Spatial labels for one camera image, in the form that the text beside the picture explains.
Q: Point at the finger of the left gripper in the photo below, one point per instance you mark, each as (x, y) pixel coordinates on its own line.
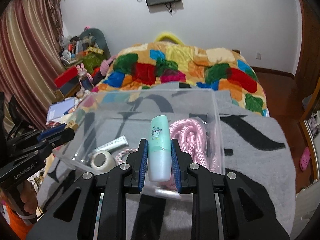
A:
(56, 140)
(49, 132)

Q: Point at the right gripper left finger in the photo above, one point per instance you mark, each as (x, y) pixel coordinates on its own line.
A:
(95, 206)

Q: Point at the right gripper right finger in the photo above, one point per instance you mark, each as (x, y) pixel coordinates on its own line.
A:
(230, 206)

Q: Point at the white tape roll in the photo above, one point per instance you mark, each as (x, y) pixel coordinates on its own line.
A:
(102, 161)

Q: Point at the white ointment tube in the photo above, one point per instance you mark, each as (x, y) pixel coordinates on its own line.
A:
(117, 143)

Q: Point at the mint green tube bottle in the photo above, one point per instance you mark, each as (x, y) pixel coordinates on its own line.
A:
(159, 150)

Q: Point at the left hand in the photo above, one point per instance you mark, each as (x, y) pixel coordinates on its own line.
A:
(28, 197)

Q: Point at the blue white notebook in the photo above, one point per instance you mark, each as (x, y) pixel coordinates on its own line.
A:
(58, 109)

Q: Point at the pink rabbit toy bottle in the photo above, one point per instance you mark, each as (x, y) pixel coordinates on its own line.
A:
(85, 78)

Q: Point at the red box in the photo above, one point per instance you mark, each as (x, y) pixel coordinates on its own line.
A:
(66, 76)

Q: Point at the grey black striped blanket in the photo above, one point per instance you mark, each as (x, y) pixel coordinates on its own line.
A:
(253, 145)

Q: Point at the pink knit hat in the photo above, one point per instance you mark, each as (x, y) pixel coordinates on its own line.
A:
(105, 65)

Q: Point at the green gift box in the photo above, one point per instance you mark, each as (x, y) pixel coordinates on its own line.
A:
(90, 60)

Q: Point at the clear plastic storage box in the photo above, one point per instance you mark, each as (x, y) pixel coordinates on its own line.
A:
(102, 117)

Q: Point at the pink croc shoe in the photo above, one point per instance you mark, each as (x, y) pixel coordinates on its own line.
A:
(305, 159)

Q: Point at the striped pink beige curtain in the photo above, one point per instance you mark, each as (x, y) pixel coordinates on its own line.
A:
(30, 61)

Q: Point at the colourful patchwork quilt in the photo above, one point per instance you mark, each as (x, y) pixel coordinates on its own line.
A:
(145, 66)

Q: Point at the grey neck pillow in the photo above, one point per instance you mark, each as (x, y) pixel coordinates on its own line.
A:
(99, 40)

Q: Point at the yellow pillow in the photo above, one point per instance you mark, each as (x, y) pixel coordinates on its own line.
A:
(167, 36)

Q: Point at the white wall socket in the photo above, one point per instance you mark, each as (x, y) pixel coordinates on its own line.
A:
(258, 55)

